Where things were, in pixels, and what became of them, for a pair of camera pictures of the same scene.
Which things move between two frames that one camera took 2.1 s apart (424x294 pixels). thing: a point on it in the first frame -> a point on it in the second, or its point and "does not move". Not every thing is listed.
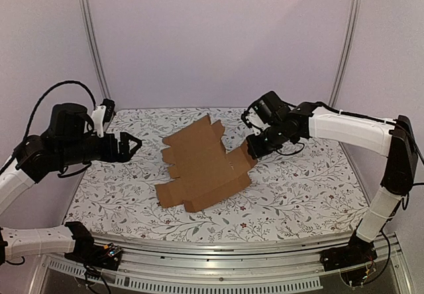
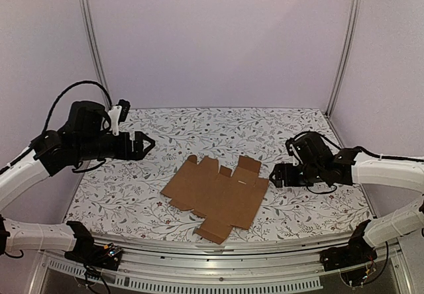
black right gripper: [260, 145] -> [287, 174]
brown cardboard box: [201, 172] -> [225, 200]
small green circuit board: [111, 249] does not move
